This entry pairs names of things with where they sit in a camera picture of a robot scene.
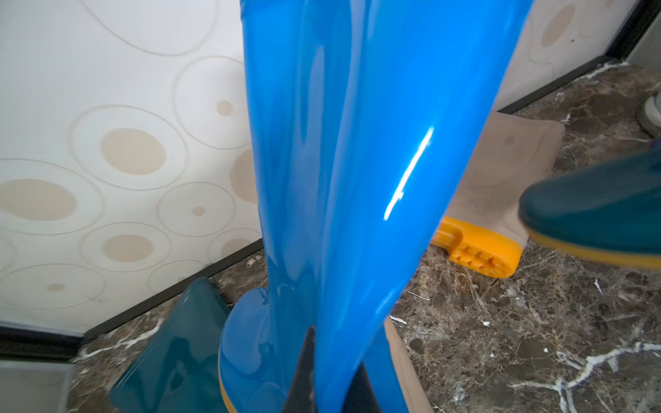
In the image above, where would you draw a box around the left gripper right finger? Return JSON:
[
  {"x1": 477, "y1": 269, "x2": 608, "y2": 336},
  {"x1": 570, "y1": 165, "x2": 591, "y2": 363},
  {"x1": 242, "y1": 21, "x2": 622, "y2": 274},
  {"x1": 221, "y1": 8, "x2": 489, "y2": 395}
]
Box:
[{"x1": 343, "y1": 363, "x2": 382, "y2": 413}]

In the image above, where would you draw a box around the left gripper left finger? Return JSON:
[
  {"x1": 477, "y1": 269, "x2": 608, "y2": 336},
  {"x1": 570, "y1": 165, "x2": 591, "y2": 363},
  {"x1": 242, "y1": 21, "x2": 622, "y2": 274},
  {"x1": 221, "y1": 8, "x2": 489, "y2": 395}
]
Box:
[{"x1": 281, "y1": 326, "x2": 317, "y2": 413}]

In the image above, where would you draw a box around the teal boot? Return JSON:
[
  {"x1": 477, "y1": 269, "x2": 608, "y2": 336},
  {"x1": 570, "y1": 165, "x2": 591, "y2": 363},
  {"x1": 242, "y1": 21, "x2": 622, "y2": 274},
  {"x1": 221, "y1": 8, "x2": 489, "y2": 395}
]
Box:
[
  {"x1": 109, "y1": 279, "x2": 230, "y2": 412},
  {"x1": 518, "y1": 150, "x2": 660, "y2": 269}
]

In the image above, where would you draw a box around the blue boot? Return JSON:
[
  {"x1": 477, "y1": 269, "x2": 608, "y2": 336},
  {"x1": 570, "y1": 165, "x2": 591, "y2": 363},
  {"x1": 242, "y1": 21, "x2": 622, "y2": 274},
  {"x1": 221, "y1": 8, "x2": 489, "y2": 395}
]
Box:
[{"x1": 219, "y1": 1, "x2": 531, "y2": 412}]

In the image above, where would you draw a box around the beige boot back left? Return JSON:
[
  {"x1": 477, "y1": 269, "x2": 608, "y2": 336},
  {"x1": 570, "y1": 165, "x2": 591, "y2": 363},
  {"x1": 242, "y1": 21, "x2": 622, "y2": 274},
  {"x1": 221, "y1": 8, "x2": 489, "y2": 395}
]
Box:
[{"x1": 384, "y1": 318, "x2": 434, "y2": 413}]

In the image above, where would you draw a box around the beige boot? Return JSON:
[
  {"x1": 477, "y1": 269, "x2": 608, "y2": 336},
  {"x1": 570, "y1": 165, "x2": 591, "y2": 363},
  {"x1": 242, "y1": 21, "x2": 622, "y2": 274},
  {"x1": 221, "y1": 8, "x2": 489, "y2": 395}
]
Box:
[
  {"x1": 384, "y1": 318, "x2": 434, "y2": 413},
  {"x1": 431, "y1": 112, "x2": 566, "y2": 278}
]

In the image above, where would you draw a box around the beige boot back right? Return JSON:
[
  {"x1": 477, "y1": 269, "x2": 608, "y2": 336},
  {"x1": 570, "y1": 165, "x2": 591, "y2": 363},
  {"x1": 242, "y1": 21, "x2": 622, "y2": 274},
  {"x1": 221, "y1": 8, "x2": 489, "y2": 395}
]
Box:
[{"x1": 431, "y1": 112, "x2": 566, "y2": 278}]

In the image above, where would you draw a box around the chrome wire stand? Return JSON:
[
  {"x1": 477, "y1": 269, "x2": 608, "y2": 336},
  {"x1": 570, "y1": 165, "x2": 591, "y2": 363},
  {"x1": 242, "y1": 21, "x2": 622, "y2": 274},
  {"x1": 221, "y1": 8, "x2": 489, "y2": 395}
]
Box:
[{"x1": 636, "y1": 92, "x2": 661, "y2": 139}]

